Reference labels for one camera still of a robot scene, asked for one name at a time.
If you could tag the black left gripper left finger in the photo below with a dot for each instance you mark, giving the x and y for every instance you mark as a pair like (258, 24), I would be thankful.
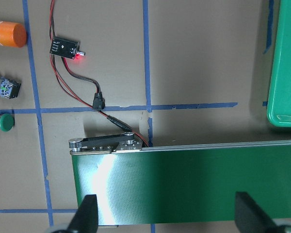
(85, 219)

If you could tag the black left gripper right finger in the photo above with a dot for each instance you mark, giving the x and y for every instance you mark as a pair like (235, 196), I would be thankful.
(249, 217)

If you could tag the green push button switch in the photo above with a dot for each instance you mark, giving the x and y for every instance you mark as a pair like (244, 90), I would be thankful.
(9, 89)
(6, 122)

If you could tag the orange cylinder with 4680 print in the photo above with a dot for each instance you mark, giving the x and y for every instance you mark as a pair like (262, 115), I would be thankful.
(12, 34)

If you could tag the green conveyor belt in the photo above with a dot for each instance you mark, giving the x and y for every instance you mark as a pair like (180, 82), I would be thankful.
(175, 184)

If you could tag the green plastic tray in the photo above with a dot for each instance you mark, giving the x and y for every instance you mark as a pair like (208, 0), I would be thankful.
(279, 100)

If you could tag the black sensor circuit board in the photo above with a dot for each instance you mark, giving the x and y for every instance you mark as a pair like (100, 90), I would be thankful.
(65, 48)

